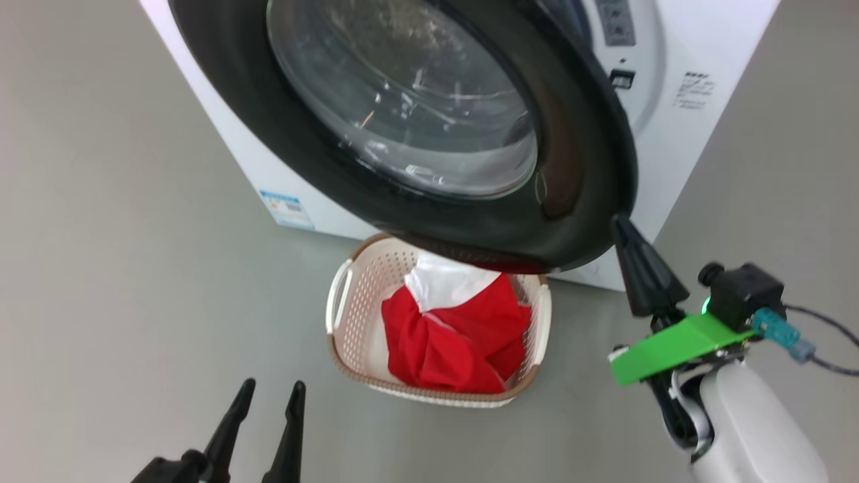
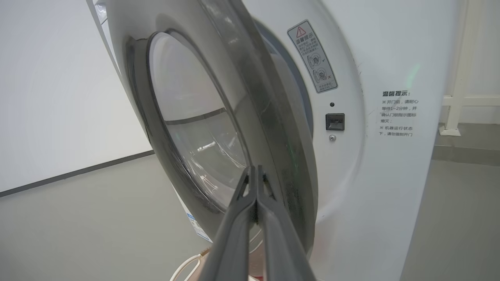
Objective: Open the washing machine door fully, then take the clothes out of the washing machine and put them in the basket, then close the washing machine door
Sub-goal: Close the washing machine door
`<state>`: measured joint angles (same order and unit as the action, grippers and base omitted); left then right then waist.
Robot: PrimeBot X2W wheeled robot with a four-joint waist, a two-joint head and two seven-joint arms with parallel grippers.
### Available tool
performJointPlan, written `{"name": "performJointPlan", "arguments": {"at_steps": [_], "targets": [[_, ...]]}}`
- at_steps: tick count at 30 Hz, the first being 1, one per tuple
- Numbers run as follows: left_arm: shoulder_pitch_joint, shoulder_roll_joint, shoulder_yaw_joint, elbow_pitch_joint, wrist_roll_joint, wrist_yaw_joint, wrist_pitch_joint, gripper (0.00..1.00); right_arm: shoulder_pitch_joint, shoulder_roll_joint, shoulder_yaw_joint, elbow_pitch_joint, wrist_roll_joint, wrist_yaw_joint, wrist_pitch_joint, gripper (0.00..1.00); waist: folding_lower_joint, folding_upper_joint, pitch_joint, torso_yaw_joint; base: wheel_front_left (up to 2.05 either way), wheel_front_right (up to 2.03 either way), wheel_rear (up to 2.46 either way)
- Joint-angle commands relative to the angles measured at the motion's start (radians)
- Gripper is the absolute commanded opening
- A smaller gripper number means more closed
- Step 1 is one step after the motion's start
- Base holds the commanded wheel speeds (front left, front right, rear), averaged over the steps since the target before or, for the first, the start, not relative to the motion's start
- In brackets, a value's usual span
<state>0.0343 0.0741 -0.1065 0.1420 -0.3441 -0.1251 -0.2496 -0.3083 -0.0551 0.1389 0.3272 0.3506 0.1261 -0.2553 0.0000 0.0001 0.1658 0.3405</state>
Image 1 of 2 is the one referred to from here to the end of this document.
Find cream perforated laundry basket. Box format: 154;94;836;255
325;233;552;409

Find white washing machine body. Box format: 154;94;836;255
139;0;782;292

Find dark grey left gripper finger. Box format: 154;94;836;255
262;380;307;483
203;378;256;483

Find black round glass washer door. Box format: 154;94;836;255
168;0;638;274

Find red cloth garment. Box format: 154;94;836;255
381;254;532;394

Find grey warning label sticker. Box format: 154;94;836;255
594;0;636;46

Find blue energy label sticker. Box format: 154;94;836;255
259;190;316;231

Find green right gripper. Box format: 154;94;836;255
609;215;759;451

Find teal right camera connector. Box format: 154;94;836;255
750;307;817;364

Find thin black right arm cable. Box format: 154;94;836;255
782;305;859;378

